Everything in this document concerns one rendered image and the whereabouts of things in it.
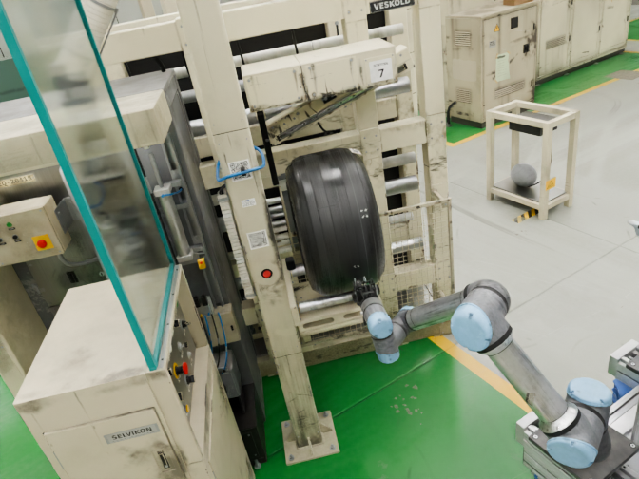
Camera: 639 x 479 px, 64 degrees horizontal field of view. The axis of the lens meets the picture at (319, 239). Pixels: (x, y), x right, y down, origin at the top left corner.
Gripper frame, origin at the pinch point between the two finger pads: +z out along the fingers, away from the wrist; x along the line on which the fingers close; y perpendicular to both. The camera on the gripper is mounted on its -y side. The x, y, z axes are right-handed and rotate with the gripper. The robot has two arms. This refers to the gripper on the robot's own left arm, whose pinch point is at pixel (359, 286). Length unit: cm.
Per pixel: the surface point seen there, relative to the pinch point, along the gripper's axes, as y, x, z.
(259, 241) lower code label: 20.8, 33.9, 15.0
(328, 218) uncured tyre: 30.6, 7.2, -2.6
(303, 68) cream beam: 79, 3, 34
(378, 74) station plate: 71, -26, 35
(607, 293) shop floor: -92, -165, 89
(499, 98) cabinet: -22, -255, 417
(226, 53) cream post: 90, 29, 6
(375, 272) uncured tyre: 4.8, -6.5, -1.0
